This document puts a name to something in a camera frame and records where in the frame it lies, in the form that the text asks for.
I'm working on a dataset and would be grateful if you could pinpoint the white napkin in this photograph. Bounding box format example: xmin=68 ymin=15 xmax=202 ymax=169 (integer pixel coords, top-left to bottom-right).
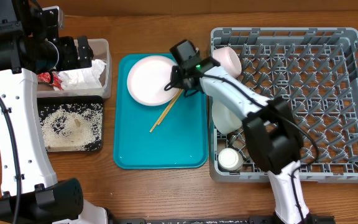
xmin=57 ymin=59 xmax=106 ymax=90

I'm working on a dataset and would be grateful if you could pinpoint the red snack wrapper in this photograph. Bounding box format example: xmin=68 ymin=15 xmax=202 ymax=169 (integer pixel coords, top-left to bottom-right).
xmin=37 ymin=72 xmax=63 ymax=90

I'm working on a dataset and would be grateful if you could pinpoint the pink white bowl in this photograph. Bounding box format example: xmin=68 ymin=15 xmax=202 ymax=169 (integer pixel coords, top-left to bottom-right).
xmin=212 ymin=47 xmax=242 ymax=78

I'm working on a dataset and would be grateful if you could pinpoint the large white plate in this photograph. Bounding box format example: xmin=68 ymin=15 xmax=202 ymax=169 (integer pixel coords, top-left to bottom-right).
xmin=127 ymin=55 xmax=179 ymax=106

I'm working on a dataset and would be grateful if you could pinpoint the grey bowl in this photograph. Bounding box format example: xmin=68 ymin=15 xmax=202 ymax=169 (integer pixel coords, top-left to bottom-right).
xmin=212 ymin=100 xmax=242 ymax=134

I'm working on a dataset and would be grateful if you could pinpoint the white rice pile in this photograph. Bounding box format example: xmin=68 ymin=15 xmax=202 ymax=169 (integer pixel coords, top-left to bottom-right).
xmin=39 ymin=102 xmax=104 ymax=152

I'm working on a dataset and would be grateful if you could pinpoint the white paper cup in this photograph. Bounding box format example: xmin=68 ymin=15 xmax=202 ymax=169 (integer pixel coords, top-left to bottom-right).
xmin=218 ymin=148 xmax=244 ymax=172

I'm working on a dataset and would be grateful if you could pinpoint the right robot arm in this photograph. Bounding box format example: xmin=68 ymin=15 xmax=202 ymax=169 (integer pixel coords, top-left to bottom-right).
xmin=165 ymin=39 xmax=310 ymax=223

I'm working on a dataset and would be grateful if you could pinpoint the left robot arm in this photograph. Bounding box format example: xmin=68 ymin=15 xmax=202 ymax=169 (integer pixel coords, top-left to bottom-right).
xmin=0 ymin=0 xmax=114 ymax=223

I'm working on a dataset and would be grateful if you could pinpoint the clear plastic waste bin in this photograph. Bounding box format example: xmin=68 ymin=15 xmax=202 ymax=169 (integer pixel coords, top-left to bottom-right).
xmin=37 ymin=39 xmax=112 ymax=99

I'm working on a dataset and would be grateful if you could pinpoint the grey dishwasher rack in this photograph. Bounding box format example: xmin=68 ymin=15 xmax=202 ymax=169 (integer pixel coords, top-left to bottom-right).
xmin=211 ymin=27 xmax=358 ymax=183

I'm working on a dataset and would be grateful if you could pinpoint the wooden chopstick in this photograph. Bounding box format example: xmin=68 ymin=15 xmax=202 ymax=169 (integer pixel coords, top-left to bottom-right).
xmin=149 ymin=88 xmax=183 ymax=134
xmin=156 ymin=90 xmax=185 ymax=126

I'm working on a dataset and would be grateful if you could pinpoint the black plastic tray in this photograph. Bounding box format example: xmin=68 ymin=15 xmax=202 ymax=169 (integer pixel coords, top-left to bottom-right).
xmin=37 ymin=95 xmax=104 ymax=153

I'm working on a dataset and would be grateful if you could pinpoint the teal serving tray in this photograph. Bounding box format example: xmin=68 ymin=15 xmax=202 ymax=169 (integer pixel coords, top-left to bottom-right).
xmin=113 ymin=54 xmax=209 ymax=169

